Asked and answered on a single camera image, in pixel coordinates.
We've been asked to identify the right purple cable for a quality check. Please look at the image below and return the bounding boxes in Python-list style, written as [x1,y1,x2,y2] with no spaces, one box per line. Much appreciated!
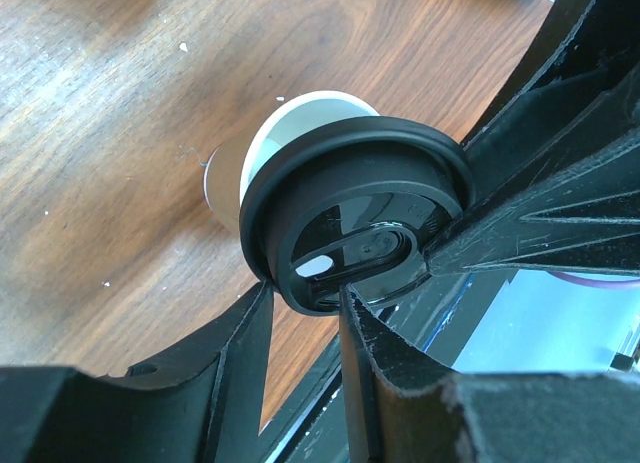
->
[549,271,640,288]

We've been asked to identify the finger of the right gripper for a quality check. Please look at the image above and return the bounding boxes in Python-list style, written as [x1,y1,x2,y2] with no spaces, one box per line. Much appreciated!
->
[479,0,639,128]
[426,68,639,276]

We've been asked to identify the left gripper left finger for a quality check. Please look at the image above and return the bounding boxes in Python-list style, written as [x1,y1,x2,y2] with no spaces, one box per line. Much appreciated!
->
[1,283,273,462]

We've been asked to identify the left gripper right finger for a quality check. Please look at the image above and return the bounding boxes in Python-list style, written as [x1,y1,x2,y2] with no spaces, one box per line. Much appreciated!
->
[339,286,639,462]

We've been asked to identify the brown paper coffee cup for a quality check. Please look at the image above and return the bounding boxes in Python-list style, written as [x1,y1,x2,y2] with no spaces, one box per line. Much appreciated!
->
[203,90,378,236]

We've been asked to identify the black plastic cup lid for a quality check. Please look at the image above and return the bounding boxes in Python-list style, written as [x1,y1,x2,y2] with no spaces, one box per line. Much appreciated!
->
[240,116,475,316]

